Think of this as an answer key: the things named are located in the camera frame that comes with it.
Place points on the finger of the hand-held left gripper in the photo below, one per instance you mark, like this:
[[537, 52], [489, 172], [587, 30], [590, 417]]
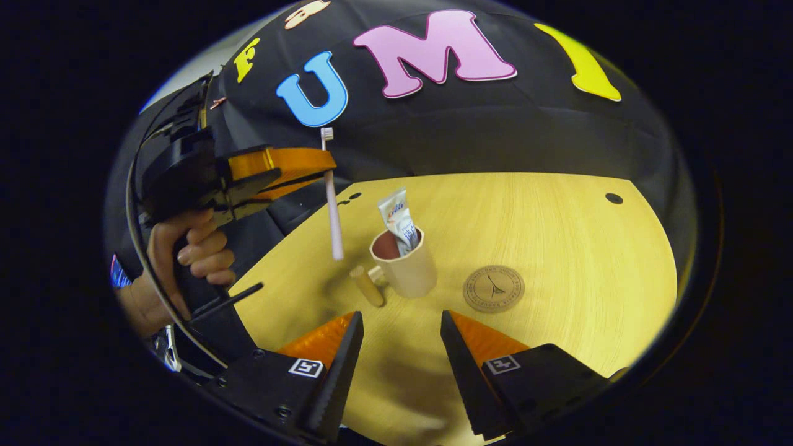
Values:
[[291, 162], [254, 186]]

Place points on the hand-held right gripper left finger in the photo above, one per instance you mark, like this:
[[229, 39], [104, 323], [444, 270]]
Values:
[[337, 384]]

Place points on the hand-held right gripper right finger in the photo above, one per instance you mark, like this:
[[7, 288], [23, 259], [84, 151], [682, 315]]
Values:
[[471, 378]]

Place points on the pink toothbrush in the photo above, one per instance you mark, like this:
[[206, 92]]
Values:
[[334, 217]]

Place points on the round cork coaster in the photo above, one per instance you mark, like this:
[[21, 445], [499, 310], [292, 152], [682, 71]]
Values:
[[494, 289]]

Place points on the white toothpaste tube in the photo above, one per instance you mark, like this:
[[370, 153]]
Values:
[[396, 214]]

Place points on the light wooden desktop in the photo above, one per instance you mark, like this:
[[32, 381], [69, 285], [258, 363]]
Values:
[[557, 248]]

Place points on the small copper clip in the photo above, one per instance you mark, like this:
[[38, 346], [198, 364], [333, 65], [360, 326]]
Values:
[[217, 102]]

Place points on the black backdrop cloth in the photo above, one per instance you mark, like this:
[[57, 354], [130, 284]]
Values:
[[495, 124]]

